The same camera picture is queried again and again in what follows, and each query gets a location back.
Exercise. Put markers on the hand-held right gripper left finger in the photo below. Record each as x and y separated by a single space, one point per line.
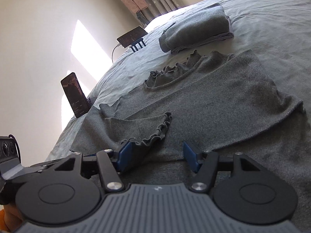
125 156

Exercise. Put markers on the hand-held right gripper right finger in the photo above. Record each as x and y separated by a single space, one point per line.
190 157

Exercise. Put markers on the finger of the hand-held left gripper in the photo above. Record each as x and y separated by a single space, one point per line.
41 168

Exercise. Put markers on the grey ruffled-collar sweater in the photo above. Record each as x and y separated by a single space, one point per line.
206 97

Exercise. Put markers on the person's left hand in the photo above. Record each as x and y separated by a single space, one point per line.
11 219

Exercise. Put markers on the round black phone stand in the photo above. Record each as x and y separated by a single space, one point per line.
90 101

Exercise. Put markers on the upright black smartphone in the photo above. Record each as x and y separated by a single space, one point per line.
74 94

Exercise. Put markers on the blue chair-shaped phone stand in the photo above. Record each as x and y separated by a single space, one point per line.
138 45

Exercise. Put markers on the sideways black smartphone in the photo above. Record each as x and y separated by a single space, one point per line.
132 36

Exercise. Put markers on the folded grey knit garment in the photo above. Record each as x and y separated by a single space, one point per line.
194 26

